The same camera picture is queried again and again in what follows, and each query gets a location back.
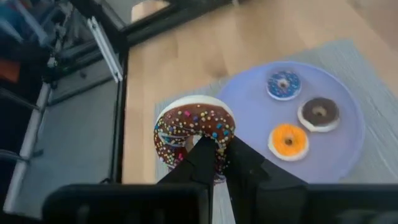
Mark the orange frosted donut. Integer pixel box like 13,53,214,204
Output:
267,123,310,162

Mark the purple plate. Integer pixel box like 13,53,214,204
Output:
215,60,366,185

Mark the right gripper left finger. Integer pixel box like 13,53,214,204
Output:
157,136,218,185

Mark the grey woven placemat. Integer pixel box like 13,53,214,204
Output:
154,37,398,224

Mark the blue frosted donut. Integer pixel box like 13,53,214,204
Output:
266,70,302,101

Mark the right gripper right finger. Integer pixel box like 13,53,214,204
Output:
224,135,309,224

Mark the chocolate frosted donut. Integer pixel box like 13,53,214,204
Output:
297,96,340,133

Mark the silver aluminium bar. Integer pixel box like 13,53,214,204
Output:
86,16,124,84

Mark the grey metal pole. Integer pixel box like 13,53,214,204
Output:
2,81,53,214

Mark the chocolate donut with sprinkles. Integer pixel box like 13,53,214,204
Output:
153,95,236,183

